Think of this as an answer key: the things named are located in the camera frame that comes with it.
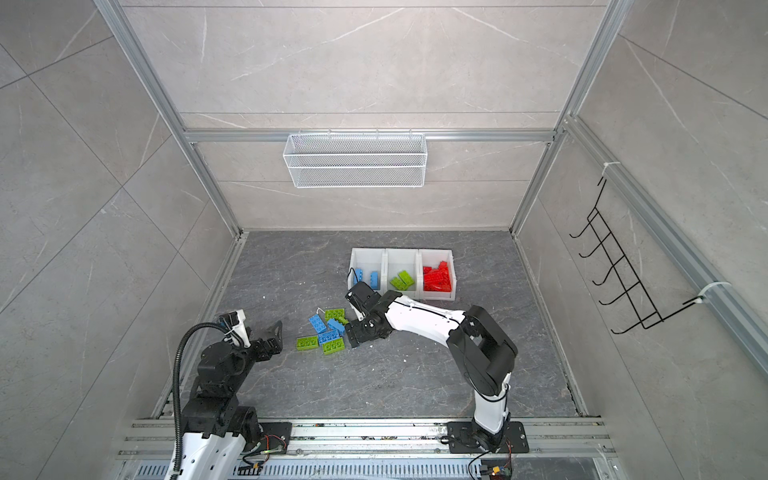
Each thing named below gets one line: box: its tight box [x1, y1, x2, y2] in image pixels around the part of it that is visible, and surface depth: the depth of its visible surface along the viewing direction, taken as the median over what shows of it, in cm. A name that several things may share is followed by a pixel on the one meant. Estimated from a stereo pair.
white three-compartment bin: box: [347, 248, 457, 301], surface depth 106 cm
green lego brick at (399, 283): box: [391, 274, 409, 291], surface depth 106 cm
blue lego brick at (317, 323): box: [308, 314, 327, 334], surface depth 94 cm
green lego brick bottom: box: [322, 337, 345, 355], surface depth 90 cm
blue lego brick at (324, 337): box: [318, 329, 341, 345], surface depth 92 cm
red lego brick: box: [423, 266, 435, 291], surface depth 100 cm
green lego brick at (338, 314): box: [325, 308, 349, 324], surface depth 97 cm
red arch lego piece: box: [423, 260, 452, 292], surface depth 101 cm
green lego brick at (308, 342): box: [296, 336, 319, 351], surface depth 90 cm
